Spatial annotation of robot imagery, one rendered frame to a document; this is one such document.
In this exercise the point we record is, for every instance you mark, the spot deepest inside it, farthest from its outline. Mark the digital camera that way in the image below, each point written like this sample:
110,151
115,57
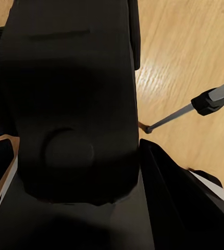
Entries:
68,90

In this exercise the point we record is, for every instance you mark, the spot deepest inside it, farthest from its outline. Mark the camera tripod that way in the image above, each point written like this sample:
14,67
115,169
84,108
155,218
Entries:
206,103

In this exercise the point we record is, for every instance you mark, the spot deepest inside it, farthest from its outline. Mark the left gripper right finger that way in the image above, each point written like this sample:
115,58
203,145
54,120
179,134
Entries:
182,216

